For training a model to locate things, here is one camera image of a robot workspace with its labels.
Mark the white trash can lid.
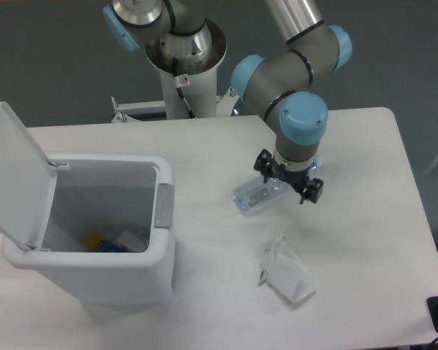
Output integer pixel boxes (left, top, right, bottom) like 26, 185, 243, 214
0, 102, 70, 250

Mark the blue trash item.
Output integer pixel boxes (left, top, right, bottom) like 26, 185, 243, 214
99, 241, 129, 253

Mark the white trash can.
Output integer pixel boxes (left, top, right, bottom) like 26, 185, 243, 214
3, 152, 175, 306

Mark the white trash item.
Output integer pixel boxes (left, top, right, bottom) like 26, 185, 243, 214
116, 230, 148, 252

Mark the yellow trash item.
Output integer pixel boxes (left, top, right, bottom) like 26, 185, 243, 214
82, 232, 106, 252

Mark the clear plastic water bottle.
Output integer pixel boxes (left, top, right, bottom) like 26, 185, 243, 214
232, 155, 322, 215

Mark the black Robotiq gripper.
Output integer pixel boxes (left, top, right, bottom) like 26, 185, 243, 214
253, 149, 324, 204

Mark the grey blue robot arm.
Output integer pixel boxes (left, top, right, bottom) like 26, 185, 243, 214
103, 1, 352, 203

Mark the white plastic bag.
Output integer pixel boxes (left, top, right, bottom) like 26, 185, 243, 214
258, 236, 316, 303

